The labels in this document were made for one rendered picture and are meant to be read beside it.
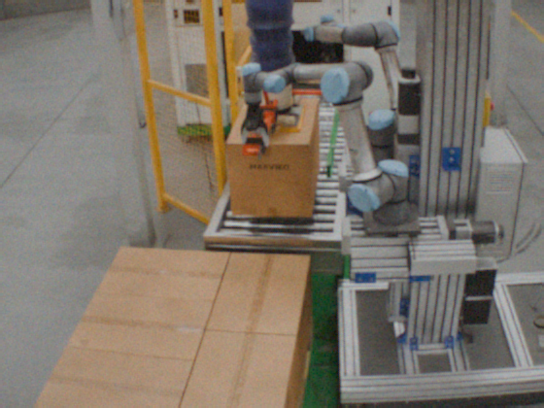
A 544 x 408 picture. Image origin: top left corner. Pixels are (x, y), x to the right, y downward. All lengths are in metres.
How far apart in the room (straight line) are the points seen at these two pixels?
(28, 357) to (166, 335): 1.18
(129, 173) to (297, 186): 1.33
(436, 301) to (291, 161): 0.95
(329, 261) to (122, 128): 1.52
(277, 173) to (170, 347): 1.00
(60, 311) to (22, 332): 0.29
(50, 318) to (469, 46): 2.83
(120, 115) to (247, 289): 1.46
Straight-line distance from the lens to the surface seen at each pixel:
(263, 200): 3.28
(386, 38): 3.03
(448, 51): 2.52
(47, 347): 3.84
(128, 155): 4.11
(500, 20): 5.81
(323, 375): 3.39
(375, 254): 2.65
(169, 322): 2.95
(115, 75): 3.92
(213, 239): 3.37
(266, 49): 3.17
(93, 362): 2.83
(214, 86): 3.82
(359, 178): 2.39
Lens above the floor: 2.41
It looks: 30 degrees down
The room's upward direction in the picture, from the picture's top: 3 degrees counter-clockwise
